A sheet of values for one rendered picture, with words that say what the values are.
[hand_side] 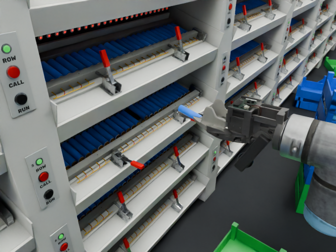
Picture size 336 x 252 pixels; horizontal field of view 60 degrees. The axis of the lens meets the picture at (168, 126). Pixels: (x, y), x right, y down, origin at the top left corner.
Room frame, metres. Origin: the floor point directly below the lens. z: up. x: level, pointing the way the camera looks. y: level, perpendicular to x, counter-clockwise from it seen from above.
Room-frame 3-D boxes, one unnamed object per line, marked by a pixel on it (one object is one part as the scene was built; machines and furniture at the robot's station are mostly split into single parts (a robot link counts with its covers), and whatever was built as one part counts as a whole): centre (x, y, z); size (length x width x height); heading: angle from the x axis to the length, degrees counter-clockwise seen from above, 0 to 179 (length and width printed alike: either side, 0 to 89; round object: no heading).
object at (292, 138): (0.49, -0.26, 0.63); 0.10 x 0.05 x 0.09; 144
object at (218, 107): (0.62, -0.12, 0.62); 0.09 x 0.03 x 0.06; 49
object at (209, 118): (0.59, -0.09, 0.62); 0.09 x 0.03 x 0.06; 58
